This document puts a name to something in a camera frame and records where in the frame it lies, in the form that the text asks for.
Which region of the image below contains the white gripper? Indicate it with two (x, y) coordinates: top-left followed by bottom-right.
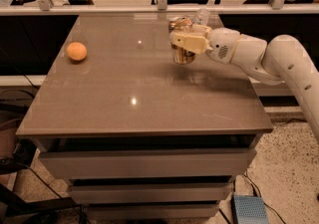
(169, 24), (240, 64)

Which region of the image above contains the orange soda can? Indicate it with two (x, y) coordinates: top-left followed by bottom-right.
(168, 17), (196, 66)

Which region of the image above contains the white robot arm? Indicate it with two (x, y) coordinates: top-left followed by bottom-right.
(169, 24), (319, 140)

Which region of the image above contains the clear plastic water bottle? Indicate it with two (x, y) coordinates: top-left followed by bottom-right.
(192, 8), (210, 26)

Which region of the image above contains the grey drawer cabinet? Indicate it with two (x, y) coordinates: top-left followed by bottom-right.
(18, 15), (272, 220)

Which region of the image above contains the orange fruit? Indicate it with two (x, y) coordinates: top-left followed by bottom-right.
(66, 42), (87, 62)

